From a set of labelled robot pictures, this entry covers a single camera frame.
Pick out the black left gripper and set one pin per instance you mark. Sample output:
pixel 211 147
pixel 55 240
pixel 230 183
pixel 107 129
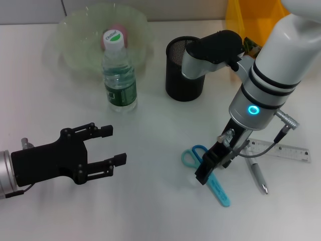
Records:
pixel 45 163

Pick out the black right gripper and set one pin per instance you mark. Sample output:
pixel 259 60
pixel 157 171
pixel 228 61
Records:
pixel 235 133

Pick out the blue scissors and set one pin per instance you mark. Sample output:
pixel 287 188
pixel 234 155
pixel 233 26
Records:
pixel 190 160

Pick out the water bottle green label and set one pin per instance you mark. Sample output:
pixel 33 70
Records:
pixel 120 82

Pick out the green plastic wrapper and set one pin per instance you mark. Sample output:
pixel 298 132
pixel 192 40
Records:
pixel 250 46

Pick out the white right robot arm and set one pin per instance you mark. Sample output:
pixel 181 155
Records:
pixel 276 50

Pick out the white grey pen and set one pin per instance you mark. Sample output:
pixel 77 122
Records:
pixel 258 173

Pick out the clear plastic ruler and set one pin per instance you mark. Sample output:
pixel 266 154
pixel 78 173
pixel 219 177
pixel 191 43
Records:
pixel 288 150

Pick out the black mesh pen holder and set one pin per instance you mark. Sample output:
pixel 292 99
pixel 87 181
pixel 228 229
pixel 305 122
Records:
pixel 175 85

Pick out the translucent green fruit plate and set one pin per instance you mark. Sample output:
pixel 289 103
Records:
pixel 80 50

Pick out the yellow plastic bin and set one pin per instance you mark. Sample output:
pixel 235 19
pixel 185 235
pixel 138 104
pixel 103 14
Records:
pixel 255 20

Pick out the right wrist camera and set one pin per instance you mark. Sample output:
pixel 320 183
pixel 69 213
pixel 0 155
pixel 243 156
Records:
pixel 213 50

